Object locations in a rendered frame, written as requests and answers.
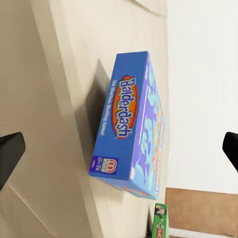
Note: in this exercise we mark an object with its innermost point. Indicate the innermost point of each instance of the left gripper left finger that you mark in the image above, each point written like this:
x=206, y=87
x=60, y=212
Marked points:
x=12, y=147

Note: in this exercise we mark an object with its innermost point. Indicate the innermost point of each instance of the board game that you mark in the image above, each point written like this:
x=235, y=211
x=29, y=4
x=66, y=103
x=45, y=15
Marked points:
x=129, y=148
x=161, y=222

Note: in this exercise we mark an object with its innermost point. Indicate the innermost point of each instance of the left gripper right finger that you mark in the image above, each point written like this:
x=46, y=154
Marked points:
x=230, y=148

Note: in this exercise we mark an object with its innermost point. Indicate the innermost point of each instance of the bed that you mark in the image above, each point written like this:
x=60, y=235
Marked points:
x=56, y=64

